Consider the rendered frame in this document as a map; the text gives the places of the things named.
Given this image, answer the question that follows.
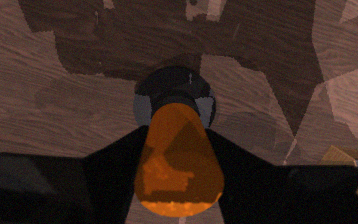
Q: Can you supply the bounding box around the dark grey round pedestal with silver d-shaped shaft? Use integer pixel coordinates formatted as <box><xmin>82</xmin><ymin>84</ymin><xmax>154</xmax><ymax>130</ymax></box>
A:
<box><xmin>133</xmin><ymin>65</ymin><xmax>216</xmax><ymax>129</ymax></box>

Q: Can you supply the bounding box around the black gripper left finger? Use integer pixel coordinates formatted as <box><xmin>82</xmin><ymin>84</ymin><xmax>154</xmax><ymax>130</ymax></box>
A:
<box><xmin>0</xmin><ymin>125</ymin><xmax>149</xmax><ymax>224</ymax></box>

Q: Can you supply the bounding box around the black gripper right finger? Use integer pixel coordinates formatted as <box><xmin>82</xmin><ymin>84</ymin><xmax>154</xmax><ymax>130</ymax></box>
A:
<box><xmin>205</xmin><ymin>128</ymin><xmax>358</xmax><ymax>224</ymax></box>

